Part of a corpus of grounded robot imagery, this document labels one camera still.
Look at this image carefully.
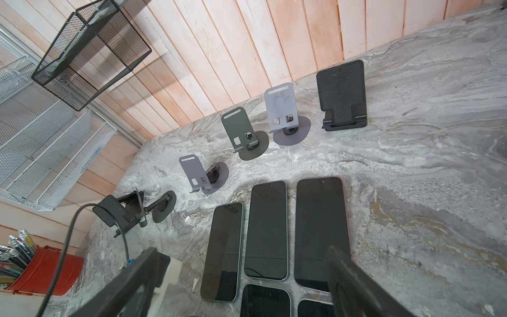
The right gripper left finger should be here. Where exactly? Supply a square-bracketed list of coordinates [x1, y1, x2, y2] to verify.
[72, 248, 170, 316]

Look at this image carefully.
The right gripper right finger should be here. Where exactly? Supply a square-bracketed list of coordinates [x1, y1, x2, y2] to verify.
[326, 246, 413, 317]

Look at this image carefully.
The black stand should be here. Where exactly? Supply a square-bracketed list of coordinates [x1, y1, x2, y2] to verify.
[316, 59, 367, 132]
[92, 191, 147, 238]

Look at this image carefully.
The green phone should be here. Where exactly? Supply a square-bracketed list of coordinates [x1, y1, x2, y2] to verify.
[200, 202, 243, 302]

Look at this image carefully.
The black phone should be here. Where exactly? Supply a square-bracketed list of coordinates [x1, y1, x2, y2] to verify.
[240, 284, 291, 317]
[244, 181, 288, 281]

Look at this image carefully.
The grey round stand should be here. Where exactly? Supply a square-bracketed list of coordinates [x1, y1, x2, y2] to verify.
[221, 106, 269, 161]

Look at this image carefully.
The purple phone stand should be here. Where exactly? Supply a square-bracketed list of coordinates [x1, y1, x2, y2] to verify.
[264, 83, 311, 146]

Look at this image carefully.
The red pencil cup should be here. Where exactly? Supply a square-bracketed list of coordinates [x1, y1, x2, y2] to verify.
[7, 246, 84, 296]

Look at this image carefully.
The bundle of pencils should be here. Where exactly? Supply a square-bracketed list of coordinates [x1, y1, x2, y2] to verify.
[1, 229, 38, 289]

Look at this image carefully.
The black mesh basket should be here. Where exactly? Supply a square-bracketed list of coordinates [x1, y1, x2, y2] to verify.
[31, 1, 152, 111]

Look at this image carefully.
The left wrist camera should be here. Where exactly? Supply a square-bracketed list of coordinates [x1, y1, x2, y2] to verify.
[120, 250, 182, 316]

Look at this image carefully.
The white wire mesh shelf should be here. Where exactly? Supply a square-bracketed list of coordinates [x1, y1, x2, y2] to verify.
[1, 56, 116, 211]

